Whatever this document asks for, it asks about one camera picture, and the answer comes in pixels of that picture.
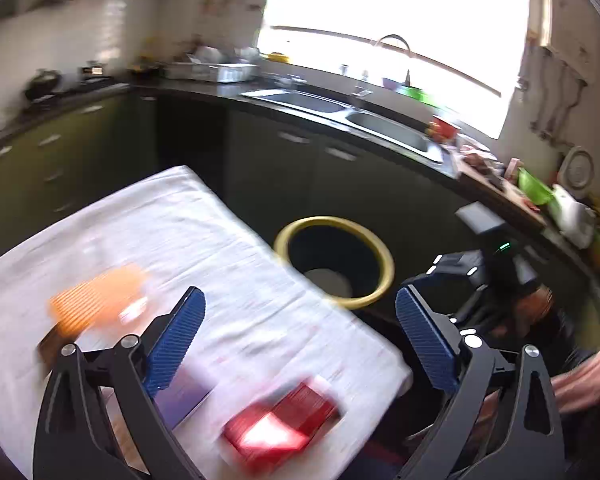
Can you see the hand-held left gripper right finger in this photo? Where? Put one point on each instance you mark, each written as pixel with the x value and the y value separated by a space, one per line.
pixel 424 340

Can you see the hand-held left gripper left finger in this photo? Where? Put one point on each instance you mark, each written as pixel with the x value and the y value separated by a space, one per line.
pixel 177 340

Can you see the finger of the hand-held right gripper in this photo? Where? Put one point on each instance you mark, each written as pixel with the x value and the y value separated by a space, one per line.
pixel 454 272
pixel 472 305

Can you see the yellow rimmed black bin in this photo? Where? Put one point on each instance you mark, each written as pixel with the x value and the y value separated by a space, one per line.
pixel 330 255

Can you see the person's right hand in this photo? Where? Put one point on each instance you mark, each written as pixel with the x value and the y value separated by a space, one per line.
pixel 537 302

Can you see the wooden cutting board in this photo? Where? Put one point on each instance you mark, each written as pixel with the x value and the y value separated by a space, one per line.
pixel 494 185

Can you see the white floral tablecloth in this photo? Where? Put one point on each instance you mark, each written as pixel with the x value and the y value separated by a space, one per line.
pixel 220 270

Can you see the green colander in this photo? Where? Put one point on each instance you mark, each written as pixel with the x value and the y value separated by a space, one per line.
pixel 533 187

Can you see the white plastic bag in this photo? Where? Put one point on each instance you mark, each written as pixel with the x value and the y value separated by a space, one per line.
pixel 574 217

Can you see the round white plate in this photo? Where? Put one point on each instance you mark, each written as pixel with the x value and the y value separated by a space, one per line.
pixel 578 169

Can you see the red snack packet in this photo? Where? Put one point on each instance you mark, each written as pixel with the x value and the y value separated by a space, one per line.
pixel 280 422

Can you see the red bowl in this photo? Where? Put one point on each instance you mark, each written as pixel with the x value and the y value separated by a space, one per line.
pixel 445 127

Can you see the green sill item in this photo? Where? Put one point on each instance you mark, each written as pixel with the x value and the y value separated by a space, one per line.
pixel 414 95

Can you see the green base cabinets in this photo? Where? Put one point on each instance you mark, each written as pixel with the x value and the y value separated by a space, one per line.
pixel 280 170

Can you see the steel double sink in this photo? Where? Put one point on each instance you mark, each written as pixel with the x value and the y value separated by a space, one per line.
pixel 330 110

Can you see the tall arched steel faucet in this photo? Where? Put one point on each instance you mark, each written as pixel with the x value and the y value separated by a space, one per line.
pixel 394 36

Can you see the dark kitchen countertop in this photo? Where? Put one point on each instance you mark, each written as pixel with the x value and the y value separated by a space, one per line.
pixel 205 91

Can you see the white dish rack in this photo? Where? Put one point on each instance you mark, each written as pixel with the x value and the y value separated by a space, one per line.
pixel 215 71

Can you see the bright kitchen window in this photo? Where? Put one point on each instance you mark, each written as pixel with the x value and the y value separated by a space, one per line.
pixel 389 5

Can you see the black wok with lid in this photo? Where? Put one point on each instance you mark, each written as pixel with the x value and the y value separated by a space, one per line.
pixel 42 85

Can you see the hanging wall utensils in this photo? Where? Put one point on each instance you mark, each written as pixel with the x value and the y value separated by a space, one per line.
pixel 554 95

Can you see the wall calendar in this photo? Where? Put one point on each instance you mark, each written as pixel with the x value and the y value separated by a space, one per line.
pixel 569 15

